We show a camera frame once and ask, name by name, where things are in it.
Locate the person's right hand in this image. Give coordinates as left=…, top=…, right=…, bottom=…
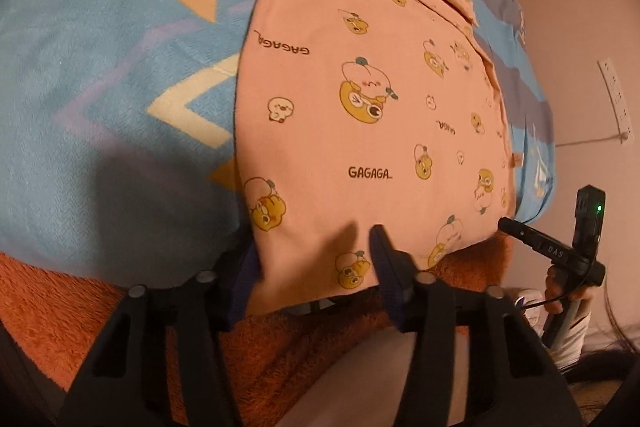
left=546, top=264, right=593, bottom=313

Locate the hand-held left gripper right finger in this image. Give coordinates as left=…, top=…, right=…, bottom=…
left=369, top=224, right=583, bottom=427

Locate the orange fleece blanket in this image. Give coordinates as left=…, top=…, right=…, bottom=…
left=0, top=227, right=518, bottom=427

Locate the white power strip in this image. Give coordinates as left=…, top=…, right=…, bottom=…
left=597, top=57, right=632, bottom=142

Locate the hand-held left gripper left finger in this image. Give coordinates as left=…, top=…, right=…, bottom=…
left=57, top=252, right=261, bottom=427

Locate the pink printed baby romper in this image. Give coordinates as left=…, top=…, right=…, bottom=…
left=234, top=0, right=521, bottom=315

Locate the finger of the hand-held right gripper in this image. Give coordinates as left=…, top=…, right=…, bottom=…
left=498, top=217, right=577, bottom=266

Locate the blue patterned blanket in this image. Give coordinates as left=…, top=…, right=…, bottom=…
left=0, top=0, right=558, bottom=278

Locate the person's right forearm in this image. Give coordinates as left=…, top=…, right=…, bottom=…
left=552, top=307, right=593, bottom=373

